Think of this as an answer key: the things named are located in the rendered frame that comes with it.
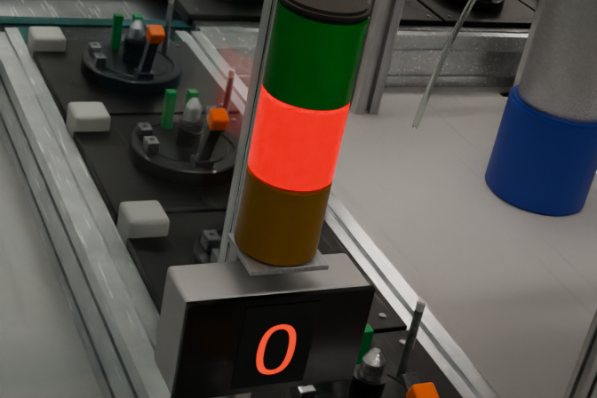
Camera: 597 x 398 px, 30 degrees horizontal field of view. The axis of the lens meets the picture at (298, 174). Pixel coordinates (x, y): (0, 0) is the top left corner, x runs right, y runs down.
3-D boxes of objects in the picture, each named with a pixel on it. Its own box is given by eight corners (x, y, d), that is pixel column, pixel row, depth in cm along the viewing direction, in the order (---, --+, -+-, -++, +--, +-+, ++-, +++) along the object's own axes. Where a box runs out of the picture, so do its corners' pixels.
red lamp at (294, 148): (347, 190, 63) (365, 112, 61) (266, 194, 61) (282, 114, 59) (312, 147, 67) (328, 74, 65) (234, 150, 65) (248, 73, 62)
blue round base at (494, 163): (604, 214, 169) (635, 126, 162) (520, 219, 162) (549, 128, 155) (545, 164, 181) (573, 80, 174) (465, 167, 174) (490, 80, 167)
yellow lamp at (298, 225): (330, 264, 65) (346, 191, 63) (251, 270, 63) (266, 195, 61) (297, 218, 69) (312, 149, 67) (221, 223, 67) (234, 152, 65)
